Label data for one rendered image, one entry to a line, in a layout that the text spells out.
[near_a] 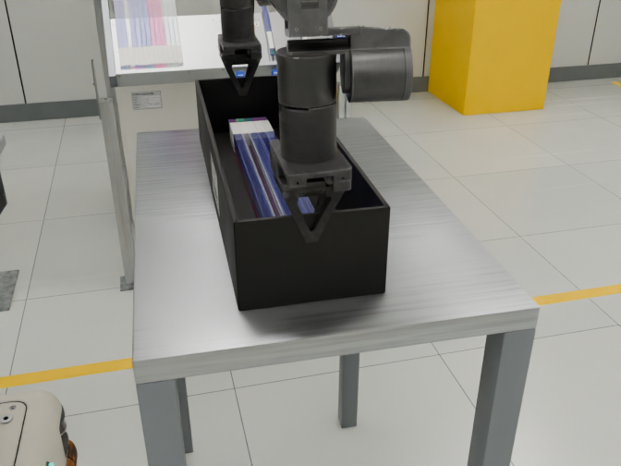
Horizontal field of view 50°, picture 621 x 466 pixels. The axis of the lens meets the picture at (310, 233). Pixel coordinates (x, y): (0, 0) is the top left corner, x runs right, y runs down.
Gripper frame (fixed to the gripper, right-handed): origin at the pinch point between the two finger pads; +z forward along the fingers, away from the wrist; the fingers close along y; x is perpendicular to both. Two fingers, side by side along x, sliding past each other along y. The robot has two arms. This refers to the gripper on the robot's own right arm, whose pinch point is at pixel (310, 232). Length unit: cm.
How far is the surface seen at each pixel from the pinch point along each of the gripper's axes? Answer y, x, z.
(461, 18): 301, -155, 37
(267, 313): -1.3, 5.4, 8.8
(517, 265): 124, -102, 90
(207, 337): -4.0, 12.3, 8.7
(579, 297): 101, -112, 90
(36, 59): 334, 80, 50
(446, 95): 311, -154, 83
